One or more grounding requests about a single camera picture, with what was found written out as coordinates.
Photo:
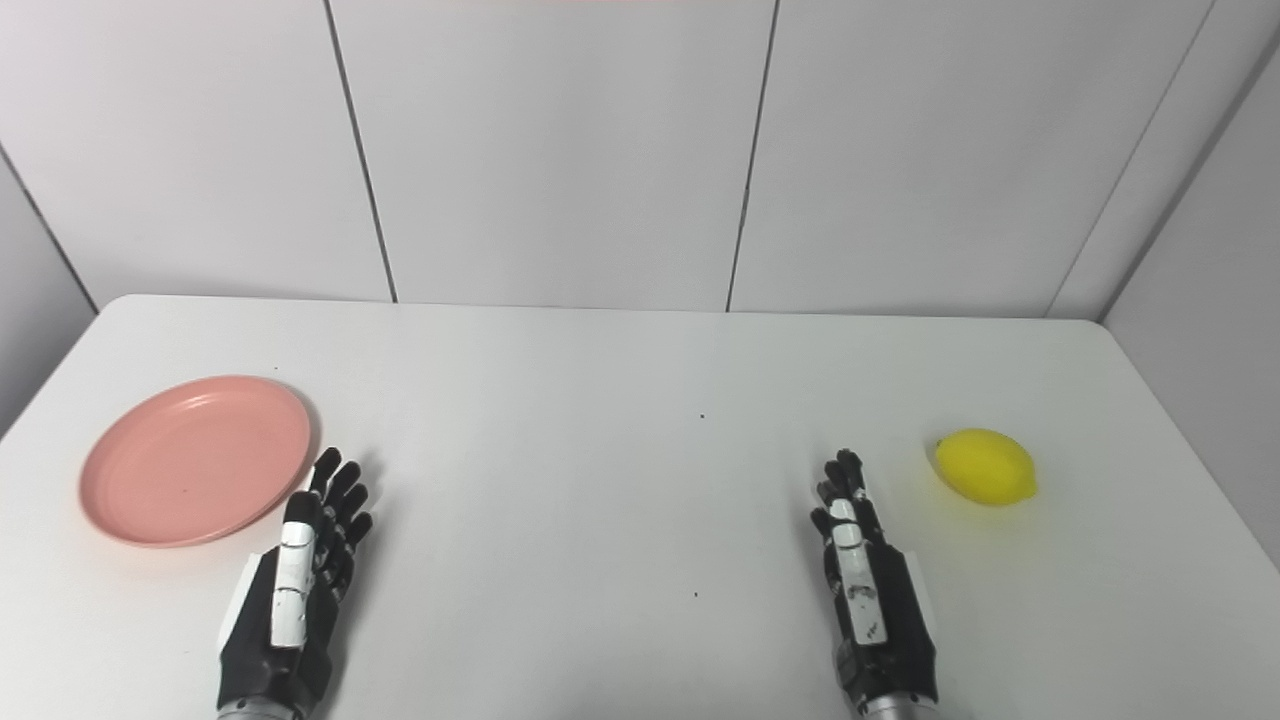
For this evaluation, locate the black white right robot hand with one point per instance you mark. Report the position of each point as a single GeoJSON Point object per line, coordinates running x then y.
{"type": "Point", "coordinates": [885, 620]}

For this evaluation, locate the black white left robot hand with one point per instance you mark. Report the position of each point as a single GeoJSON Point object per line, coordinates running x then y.
{"type": "Point", "coordinates": [300, 610]}

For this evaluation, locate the pink round plate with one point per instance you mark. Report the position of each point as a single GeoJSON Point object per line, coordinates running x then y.
{"type": "Point", "coordinates": [195, 462]}

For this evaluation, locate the yellow lemon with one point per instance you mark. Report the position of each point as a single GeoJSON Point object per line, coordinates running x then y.
{"type": "Point", "coordinates": [985, 466]}

